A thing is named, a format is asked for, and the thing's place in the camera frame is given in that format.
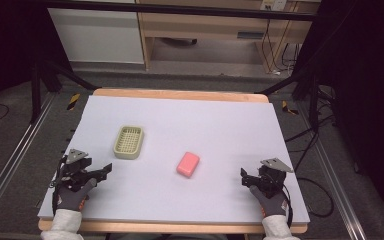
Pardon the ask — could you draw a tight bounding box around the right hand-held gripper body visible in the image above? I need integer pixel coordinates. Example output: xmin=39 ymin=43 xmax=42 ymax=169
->
xmin=247 ymin=157 xmax=295 ymax=199

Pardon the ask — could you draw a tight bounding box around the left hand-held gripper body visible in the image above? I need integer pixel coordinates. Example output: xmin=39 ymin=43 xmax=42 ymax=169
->
xmin=57 ymin=148 xmax=93 ymax=193

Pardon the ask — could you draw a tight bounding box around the beige plastic soap dish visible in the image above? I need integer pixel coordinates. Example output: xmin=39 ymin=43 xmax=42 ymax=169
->
xmin=113 ymin=125 xmax=145 ymax=160

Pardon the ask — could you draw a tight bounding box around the pink soap bar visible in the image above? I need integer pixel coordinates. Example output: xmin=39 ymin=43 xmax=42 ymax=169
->
xmin=175 ymin=151 xmax=201 ymax=179

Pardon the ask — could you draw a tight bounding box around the person's right hand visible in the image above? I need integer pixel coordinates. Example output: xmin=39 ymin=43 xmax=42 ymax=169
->
xmin=249 ymin=184 xmax=290 ymax=218

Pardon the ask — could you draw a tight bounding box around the person's left hand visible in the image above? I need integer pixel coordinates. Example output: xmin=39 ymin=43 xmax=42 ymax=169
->
xmin=52 ymin=177 xmax=98 ymax=213

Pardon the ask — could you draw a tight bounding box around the yellow black striped tape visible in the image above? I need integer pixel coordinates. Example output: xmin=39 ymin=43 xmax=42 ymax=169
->
xmin=66 ymin=92 xmax=81 ymax=112
xmin=281 ymin=100 xmax=300 ymax=117

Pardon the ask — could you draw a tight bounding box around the white foam board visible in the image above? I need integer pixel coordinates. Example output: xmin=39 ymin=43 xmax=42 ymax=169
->
xmin=37 ymin=95 xmax=311 ymax=225

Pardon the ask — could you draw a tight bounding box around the wooden table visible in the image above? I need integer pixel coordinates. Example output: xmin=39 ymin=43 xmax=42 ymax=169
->
xmin=38 ymin=87 xmax=309 ymax=235

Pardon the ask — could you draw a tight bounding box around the white cabinet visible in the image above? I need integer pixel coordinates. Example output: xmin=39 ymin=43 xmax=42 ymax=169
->
xmin=47 ymin=0 xmax=146 ymax=65

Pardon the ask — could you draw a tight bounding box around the light wooden desk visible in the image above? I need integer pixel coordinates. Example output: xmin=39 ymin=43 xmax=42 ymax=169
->
xmin=135 ymin=0 xmax=318 ymax=74

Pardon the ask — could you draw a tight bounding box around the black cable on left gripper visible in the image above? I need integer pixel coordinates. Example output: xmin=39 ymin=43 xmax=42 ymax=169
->
xmin=48 ymin=156 xmax=68 ymax=190

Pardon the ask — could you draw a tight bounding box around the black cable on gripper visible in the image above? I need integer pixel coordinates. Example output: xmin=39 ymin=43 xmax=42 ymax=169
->
xmin=273 ymin=173 xmax=294 ymax=229
xmin=48 ymin=156 xmax=68 ymax=190

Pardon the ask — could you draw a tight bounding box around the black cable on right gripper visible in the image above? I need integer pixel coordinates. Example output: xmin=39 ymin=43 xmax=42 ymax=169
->
xmin=273 ymin=173 xmax=294 ymax=229

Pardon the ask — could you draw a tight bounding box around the metal floor rail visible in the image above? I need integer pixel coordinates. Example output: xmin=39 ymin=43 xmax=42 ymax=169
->
xmin=296 ymin=99 xmax=372 ymax=240
xmin=0 ymin=93 xmax=58 ymax=231

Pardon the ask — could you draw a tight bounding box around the black cable under desk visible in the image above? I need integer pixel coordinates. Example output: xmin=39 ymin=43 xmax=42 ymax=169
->
xmin=260 ymin=18 xmax=301 ymax=75

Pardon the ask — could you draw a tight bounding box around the white wall socket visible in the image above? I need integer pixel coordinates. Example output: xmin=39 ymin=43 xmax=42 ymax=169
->
xmin=260 ymin=0 xmax=288 ymax=12

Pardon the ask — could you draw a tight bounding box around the black metal frame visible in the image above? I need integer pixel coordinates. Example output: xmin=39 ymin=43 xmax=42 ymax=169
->
xmin=29 ymin=0 xmax=324 ymax=125

